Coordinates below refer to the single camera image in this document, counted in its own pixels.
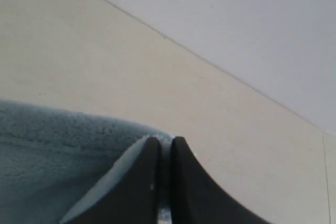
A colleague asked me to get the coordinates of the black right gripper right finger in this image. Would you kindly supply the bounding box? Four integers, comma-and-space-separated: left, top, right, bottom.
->
170, 137, 267, 224

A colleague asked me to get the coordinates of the light blue terry towel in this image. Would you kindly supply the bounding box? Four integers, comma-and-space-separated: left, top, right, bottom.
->
1, 100, 172, 223

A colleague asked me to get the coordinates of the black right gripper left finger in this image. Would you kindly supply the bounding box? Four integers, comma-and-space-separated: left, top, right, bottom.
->
61, 137, 161, 223

